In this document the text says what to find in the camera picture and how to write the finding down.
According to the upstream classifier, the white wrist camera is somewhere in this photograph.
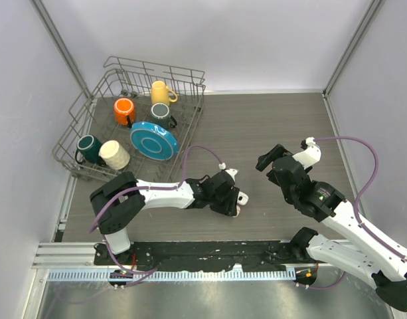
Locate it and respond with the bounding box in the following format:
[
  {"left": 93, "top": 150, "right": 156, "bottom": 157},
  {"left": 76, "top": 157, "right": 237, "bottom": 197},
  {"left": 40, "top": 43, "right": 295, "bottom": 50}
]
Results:
[
  {"left": 224, "top": 168, "right": 239, "bottom": 183},
  {"left": 292, "top": 137, "right": 321, "bottom": 169}
]

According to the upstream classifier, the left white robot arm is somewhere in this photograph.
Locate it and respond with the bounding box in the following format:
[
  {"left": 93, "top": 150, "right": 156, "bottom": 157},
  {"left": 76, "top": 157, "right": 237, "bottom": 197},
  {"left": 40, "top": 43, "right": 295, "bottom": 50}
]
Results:
[{"left": 90, "top": 169, "right": 249, "bottom": 265}]

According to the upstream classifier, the dark green mug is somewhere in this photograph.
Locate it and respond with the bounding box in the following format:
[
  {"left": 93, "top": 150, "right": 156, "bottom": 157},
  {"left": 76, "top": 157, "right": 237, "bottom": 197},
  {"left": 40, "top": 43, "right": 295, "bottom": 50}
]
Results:
[{"left": 74, "top": 134, "right": 105, "bottom": 165}]

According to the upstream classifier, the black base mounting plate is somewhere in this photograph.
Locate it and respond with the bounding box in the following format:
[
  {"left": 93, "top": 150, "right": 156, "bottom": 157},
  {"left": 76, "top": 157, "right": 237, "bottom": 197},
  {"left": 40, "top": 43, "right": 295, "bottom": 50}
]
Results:
[{"left": 93, "top": 238, "right": 330, "bottom": 274}]

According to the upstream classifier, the yellow mug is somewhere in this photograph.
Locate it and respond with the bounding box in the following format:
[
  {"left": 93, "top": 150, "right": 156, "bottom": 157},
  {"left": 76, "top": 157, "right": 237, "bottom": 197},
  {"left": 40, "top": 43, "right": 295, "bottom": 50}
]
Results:
[{"left": 151, "top": 80, "right": 178, "bottom": 106}]

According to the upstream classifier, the orange mug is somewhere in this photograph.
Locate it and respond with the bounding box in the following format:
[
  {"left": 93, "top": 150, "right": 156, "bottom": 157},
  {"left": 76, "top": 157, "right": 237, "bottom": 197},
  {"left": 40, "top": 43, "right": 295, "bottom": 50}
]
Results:
[{"left": 114, "top": 98, "right": 135, "bottom": 127}]

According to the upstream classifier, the grey mug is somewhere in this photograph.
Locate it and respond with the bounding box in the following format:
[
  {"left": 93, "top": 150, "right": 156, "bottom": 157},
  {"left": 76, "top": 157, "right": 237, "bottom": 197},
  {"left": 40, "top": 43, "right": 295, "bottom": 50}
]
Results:
[{"left": 149, "top": 103, "right": 177, "bottom": 130}]

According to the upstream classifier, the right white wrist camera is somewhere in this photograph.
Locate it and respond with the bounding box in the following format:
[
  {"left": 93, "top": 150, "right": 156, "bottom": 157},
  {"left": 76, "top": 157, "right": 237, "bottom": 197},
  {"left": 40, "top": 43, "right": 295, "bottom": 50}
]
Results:
[{"left": 292, "top": 137, "right": 321, "bottom": 169}]

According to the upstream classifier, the cream textured cup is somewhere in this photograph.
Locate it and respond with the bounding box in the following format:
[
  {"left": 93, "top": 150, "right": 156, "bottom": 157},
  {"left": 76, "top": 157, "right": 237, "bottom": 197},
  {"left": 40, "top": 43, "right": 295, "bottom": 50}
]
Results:
[{"left": 98, "top": 140, "right": 130, "bottom": 170}]

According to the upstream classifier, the white earbud charging case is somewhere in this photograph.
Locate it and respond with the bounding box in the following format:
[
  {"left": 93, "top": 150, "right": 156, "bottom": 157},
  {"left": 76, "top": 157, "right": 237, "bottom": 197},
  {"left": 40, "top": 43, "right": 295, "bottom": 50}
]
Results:
[{"left": 237, "top": 191, "right": 249, "bottom": 206}]

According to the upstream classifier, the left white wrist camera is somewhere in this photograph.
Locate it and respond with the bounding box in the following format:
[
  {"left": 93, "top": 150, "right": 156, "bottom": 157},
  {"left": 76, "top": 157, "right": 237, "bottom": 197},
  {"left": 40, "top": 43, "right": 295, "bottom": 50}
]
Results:
[{"left": 224, "top": 168, "right": 239, "bottom": 183}]

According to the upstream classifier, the blue ceramic plate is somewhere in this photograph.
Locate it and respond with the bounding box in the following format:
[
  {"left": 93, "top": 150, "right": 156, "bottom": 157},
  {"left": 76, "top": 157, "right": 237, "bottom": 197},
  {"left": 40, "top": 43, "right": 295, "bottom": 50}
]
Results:
[{"left": 129, "top": 122, "right": 179, "bottom": 161}]

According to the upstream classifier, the beige earbud case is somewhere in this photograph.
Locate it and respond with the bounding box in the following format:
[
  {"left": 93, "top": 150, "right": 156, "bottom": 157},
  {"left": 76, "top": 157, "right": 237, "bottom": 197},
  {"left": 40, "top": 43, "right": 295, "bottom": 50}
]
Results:
[{"left": 232, "top": 205, "right": 241, "bottom": 218}]

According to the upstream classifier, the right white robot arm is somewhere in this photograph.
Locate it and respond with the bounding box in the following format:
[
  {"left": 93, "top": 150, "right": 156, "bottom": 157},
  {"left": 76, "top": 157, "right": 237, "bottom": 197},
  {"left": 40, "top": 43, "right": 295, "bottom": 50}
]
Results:
[{"left": 256, "top": 138, "right": 407, "bottom": 312}]

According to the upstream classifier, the white slotted cable duct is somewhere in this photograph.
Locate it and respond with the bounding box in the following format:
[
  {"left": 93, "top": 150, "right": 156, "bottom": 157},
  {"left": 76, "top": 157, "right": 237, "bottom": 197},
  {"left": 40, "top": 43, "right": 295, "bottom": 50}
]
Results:
[{"left": 47, "top": 267, "right": 295, "bottom": 282}]

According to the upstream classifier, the grey wire dish rack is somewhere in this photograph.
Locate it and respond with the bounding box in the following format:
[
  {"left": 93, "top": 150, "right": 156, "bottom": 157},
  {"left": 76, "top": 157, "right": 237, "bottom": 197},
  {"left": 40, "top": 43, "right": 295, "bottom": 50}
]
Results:
[{"left": 52, "top": 56, "right": 205, "bottom": 182}]

